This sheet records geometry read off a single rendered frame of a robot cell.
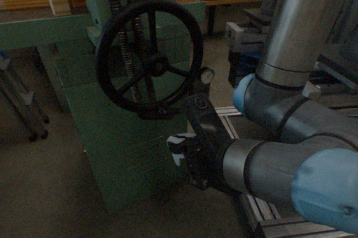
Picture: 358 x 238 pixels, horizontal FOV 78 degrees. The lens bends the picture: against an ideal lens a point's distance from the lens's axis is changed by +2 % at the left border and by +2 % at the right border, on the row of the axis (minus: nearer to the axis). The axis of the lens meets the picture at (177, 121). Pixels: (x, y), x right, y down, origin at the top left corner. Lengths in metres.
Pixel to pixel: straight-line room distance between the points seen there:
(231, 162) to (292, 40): 0.18
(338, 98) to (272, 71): 0.33
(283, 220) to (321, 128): 0.69
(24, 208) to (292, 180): 1.32
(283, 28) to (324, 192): 0.20
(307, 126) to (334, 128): 0.03
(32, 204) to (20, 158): 0.40
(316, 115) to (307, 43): 0.09
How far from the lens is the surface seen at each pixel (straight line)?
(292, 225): 1.00
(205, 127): 0.35
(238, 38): 1.01
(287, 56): 0.34
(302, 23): 0.33
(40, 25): 0.68
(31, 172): 1.58
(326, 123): 0.34
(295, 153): 0.26
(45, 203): 1.39
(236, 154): 0.30
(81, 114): 0.78
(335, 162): 0.24
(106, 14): 0.59
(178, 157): 0.45
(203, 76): 0.83
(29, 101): 1.71
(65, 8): 0.69
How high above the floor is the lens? 1.03
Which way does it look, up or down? 38 degrees down
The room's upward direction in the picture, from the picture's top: straight up
